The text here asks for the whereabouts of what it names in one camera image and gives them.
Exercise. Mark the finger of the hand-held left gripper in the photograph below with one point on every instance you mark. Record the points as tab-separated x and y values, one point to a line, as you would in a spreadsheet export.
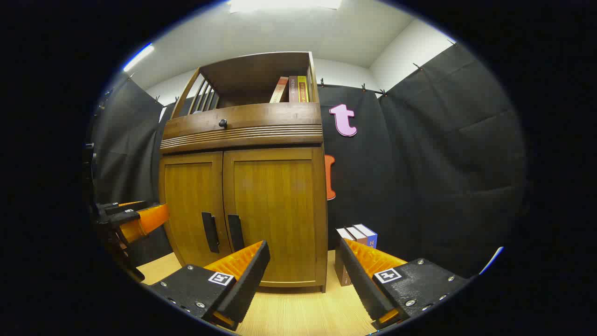
133	204
149	219

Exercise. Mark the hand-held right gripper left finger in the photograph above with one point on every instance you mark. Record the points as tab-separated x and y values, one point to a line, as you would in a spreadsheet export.
247	284

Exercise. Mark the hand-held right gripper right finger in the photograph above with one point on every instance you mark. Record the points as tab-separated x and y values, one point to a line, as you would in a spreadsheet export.
361	280

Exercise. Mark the wooden shoe cabinet door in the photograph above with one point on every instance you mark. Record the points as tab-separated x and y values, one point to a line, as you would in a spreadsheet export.
189	200
275	205

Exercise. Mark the wooden double-door shoe cabinet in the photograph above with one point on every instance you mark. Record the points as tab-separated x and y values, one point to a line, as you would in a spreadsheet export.
252	74

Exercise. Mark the wooden cabinet drawer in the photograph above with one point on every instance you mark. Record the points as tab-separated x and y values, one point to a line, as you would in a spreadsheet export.
280	115

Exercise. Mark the blue book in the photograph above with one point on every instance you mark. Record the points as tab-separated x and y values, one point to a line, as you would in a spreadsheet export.
371	240

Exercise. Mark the dark brown book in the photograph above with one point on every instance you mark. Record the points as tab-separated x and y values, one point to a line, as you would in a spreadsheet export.
345	232

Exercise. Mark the black backdrop cloth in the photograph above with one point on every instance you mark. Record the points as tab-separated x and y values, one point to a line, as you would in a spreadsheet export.
443	163

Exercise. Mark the ceiling light strip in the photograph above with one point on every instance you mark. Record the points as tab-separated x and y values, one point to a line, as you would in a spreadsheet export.
138	57

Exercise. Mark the maroon book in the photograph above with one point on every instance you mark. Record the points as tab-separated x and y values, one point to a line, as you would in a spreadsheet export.
293	88

